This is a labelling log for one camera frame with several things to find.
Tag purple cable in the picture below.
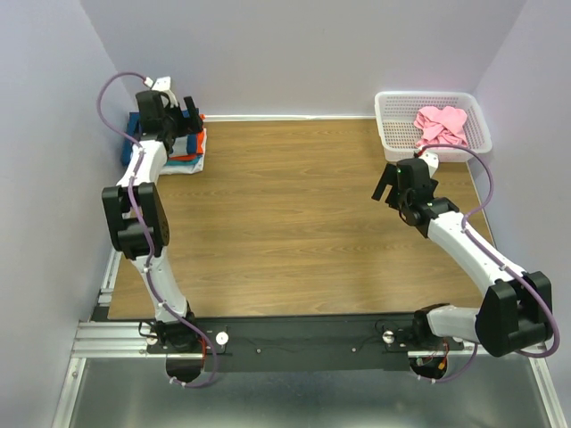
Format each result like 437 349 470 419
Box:
418 144 561 384
96 71 219 389

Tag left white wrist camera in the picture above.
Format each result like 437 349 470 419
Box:
144 76 179 107

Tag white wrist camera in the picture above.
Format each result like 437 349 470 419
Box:
415 149 440 178
144 76 179 107

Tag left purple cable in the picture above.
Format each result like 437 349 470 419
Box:
96 71 219 389

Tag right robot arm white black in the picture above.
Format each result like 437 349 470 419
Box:
372 153 556 357

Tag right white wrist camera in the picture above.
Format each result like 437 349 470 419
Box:
415 149 440 178

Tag folded white t shirt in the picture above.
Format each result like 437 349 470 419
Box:
161 152 206 175

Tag white plastic basket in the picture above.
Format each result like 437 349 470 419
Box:
374 91 492 162

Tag folded orange t shirt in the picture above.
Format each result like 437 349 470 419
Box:
170 128 207 163

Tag aluminium rail frame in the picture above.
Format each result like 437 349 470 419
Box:
52 177 563 428

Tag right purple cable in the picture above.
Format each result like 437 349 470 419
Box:
418 144 561 384

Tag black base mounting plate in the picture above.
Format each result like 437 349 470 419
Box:
143 312 463 383

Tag pink t shirt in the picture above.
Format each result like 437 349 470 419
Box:
413 106 468 147

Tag dark blue t shirt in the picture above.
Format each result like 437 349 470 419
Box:
120 111 200 167

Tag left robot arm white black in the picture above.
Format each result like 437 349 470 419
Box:
102 89 203 352

